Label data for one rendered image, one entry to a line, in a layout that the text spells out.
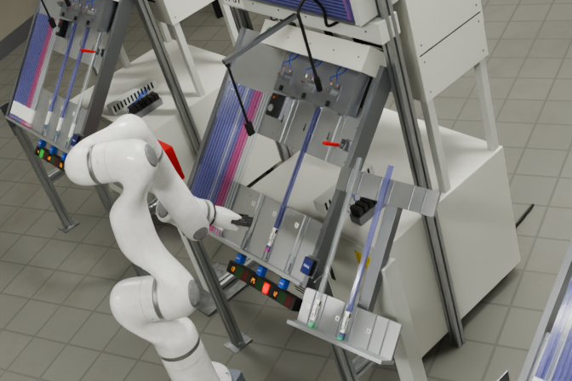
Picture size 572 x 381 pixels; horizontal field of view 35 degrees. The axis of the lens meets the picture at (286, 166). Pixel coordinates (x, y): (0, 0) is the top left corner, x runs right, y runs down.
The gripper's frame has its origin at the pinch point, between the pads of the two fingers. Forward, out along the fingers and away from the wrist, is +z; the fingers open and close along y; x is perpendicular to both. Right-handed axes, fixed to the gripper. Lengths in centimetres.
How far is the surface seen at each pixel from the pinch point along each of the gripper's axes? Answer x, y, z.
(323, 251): -0.9, 21.1, 15.4
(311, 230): 3.4, 14.7, 14.7
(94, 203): -49, -199, 79
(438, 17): 78, 21, 32
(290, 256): -6.8, 10.1, 14.2
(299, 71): 49, -8, 10
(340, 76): 51, 10, 10
